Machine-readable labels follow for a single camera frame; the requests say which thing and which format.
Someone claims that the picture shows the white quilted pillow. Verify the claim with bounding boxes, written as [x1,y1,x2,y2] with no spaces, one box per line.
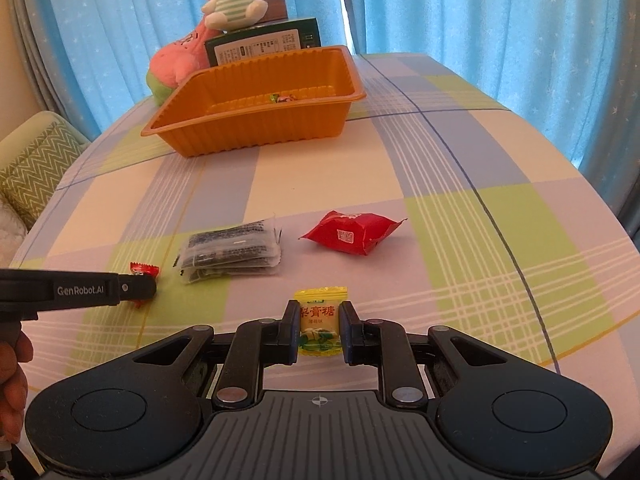
[0,202,29,257]

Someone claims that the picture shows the person's left hand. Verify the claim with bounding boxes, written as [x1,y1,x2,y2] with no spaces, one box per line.
[0,331,34,447]

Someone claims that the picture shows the red pillow snack packet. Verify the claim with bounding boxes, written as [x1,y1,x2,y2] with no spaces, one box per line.
[298,210,408,257]

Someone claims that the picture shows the pink starfish plush toy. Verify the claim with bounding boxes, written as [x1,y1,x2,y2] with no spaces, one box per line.
[145,17,213,107]

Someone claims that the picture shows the cream sofa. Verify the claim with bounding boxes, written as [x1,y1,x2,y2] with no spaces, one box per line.
[0,110,93,261]

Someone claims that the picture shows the blue star curtain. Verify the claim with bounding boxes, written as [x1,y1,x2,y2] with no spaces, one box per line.
[344,0,640,237]
[10,0,351,142]

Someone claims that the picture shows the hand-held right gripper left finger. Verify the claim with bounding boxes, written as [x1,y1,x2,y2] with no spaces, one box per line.
[132,300,302,411]

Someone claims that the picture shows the yellow candy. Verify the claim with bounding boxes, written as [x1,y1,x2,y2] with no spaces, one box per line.
[293,286,348,358]

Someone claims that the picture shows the green zigzag pillow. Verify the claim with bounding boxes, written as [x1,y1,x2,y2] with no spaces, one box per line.
[0,122,92,231]

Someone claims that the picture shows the orange plastic tray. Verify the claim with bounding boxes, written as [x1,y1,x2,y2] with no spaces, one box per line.
[140,45,367,158]

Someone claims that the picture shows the clear seaweed snack packet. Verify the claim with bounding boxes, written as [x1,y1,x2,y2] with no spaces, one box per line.
[174,217,282,285]

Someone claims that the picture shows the small red candy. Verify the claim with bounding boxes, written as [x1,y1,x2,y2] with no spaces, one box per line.
[129,261,162,309]

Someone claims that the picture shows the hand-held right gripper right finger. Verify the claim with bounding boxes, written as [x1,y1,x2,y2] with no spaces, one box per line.
[340,300,511,411]

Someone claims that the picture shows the dark green box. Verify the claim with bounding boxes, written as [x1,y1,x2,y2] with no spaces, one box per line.
[204,16,321,67]

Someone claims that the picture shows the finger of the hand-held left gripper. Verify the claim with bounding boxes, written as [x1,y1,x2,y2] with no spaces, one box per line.
[117,272,157,307]

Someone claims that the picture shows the plaid tablecloth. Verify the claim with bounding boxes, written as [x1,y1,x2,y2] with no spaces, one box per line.
[10,52,634,402]

